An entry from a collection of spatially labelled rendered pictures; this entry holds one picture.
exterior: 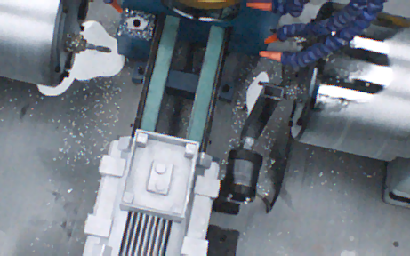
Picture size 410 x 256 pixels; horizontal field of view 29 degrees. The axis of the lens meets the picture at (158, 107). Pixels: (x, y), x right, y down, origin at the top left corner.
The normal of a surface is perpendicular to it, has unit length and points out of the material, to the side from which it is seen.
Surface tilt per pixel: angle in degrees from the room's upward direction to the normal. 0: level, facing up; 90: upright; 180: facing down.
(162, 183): 0
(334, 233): 0
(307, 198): 0
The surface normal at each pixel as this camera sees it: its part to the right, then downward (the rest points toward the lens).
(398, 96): -0.07, 0.18
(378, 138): -0.18, 0.73
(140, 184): 0.03, -0.29
